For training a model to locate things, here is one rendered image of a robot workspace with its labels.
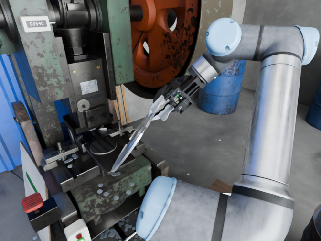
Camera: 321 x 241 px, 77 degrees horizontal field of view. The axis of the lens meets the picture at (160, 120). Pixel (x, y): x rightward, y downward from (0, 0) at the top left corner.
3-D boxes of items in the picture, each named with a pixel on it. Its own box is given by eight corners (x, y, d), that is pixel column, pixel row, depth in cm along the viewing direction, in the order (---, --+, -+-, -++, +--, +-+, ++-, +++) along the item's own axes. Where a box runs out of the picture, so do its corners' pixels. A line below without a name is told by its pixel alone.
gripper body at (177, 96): (162, 100, 59) (193, 71, 55) (160, 90, 66) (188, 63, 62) (179, 116, 61) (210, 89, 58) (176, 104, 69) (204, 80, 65)
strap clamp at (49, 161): (80, 156, 102) (77, 139, 97) (44, 171, 92) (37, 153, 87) (76, 150, 106) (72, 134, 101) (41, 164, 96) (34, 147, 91)
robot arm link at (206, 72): (199, 52, 61) (215, 71, 64) (187, 63, 62) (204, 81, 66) (205, 58, 54) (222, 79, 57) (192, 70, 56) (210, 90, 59)
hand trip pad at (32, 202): (49, 215, 75) (43, 202, 71) (31, 225, 72) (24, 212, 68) (44, 203, 80) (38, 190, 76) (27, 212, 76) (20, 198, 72)
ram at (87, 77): (114, 121, 95) (106, 56, 80) (83, 132, 87) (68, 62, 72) (98, 108, 106) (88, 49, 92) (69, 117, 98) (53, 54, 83)
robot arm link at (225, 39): (263, 15, 40) (257, 32, 50) (206, 14, 44) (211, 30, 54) (254, 56, 41) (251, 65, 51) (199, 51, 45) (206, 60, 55)
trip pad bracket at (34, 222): (69, 235, 86) (57, 203, 76) (44, 250, 80) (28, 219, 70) (64, 224, 89) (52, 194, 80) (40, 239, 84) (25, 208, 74)
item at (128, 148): (145, 116, 94) (144, 115, 94) (167, 95, 68) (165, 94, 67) (110, 171, 84) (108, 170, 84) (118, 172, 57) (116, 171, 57)
